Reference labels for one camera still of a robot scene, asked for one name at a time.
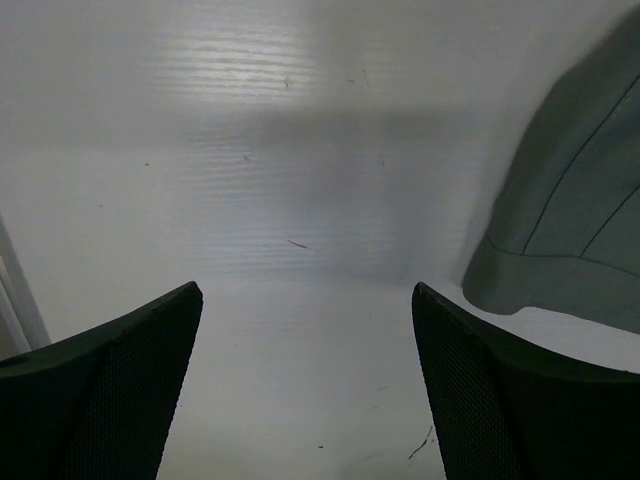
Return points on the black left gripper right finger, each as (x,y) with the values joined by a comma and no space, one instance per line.
(505,408)

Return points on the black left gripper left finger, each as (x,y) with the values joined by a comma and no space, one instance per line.
(99,404)

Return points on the grey pleated skirt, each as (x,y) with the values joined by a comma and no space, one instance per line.
(564,231)

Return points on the white aluminium table rail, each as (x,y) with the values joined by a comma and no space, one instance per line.
(22,326)

